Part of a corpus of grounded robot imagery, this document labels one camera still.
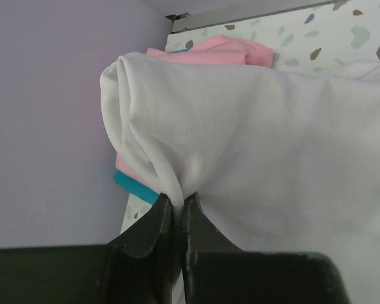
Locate folded pink t shirt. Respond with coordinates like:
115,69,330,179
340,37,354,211
116,35,274,193

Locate white t shirt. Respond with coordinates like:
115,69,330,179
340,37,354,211
100,53,380,303

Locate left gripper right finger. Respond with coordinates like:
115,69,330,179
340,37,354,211
182,194,350,303

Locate metal table edge rail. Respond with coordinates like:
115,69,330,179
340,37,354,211
171,0,338,34

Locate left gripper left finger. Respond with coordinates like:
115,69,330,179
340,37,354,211
0,194,172,303

